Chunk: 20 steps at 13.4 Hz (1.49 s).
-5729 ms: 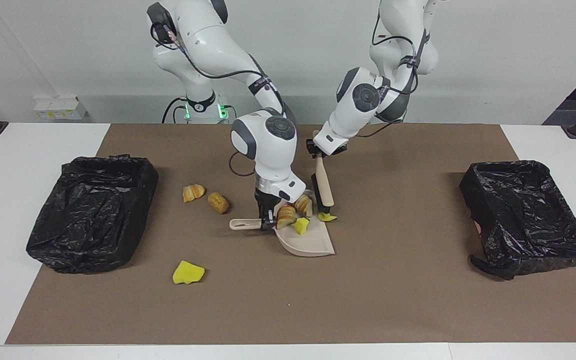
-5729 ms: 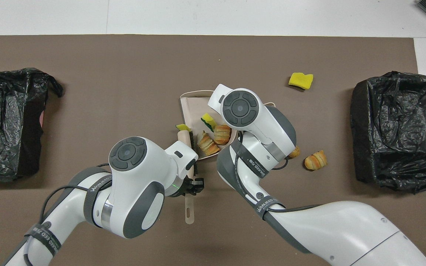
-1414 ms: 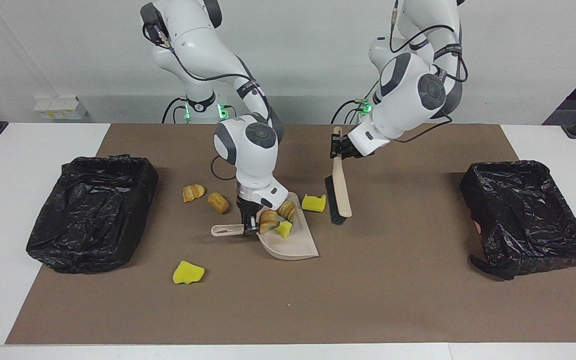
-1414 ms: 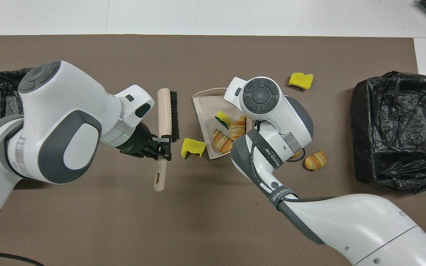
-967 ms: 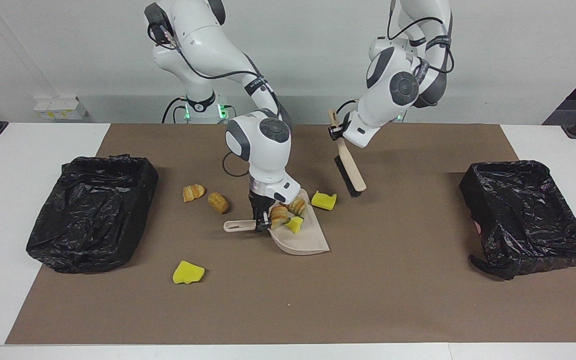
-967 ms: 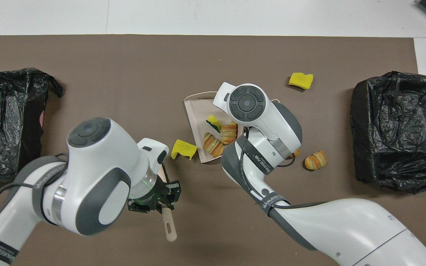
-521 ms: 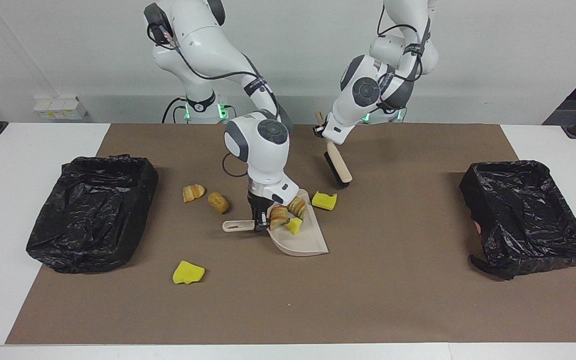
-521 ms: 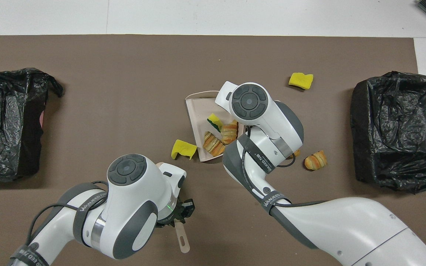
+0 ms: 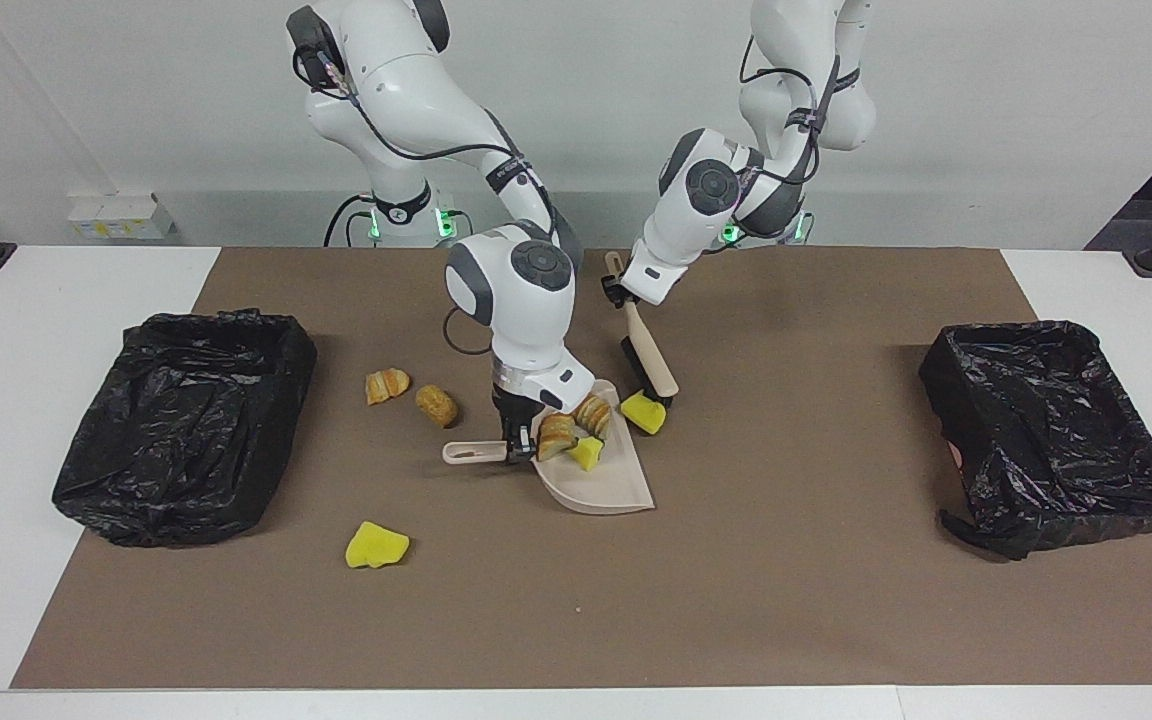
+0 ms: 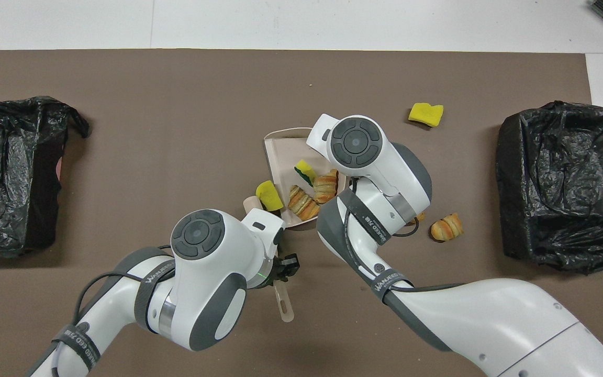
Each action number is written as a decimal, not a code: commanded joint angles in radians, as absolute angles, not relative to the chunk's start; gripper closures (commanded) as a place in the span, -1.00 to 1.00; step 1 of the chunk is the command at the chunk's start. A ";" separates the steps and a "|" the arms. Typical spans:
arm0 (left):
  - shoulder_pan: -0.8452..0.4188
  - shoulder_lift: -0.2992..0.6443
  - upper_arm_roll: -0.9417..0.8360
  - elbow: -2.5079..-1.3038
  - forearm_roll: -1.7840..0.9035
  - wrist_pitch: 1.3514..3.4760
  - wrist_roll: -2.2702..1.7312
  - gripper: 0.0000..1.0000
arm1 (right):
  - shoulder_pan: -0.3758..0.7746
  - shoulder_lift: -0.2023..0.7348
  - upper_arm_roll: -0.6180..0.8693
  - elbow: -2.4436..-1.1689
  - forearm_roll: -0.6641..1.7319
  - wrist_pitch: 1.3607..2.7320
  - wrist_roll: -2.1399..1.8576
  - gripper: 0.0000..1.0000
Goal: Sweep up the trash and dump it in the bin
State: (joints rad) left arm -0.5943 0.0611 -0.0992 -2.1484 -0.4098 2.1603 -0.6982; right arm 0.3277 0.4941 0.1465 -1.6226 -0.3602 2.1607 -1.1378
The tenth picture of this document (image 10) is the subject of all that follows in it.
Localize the flat yellow sponge piece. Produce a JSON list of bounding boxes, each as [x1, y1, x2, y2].
[[408, 103, 444, 128]]

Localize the beige plastic dustpan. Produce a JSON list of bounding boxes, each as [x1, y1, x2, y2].
[[263, 128, 348, 229]]

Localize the pale bread chunk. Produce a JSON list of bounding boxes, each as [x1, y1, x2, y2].
[[313, 169, 339, 204]]

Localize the curved yellow sponge piece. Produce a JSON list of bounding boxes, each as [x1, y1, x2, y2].
[[255, 180, 285, 212]]

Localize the yellow sponge with green pad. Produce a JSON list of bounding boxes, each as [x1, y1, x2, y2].
[[294, 160, 317, 185]]

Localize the pale striped pastry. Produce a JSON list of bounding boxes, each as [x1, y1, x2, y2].
[[288, 184, 321, 220]]

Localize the small orange striped croissant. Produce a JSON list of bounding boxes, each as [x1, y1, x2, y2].
[[431, 213, 464, 242]]

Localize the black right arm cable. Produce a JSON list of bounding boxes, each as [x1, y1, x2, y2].
[[341, 178, 464, 295]]

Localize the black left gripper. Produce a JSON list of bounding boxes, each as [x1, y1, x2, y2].
[[252, 250, 301, 289]]

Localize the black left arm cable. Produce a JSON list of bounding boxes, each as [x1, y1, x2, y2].
[[53, 243, 176, 377]]

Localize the black bag lined bin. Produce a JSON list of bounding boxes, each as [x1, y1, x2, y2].
[[0, 96, 90, 257], [495, 101, 603, 274]]

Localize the brown table mat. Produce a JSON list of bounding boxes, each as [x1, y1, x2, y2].
[[0, 50, 603, 377]]

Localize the beige hand brush black bristles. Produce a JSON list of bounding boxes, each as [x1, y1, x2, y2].
[[243, 195, 295, 323]]

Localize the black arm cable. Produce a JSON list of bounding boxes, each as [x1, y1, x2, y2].
[[53, 243, 176, 377], [341, 178, 464, 295]]

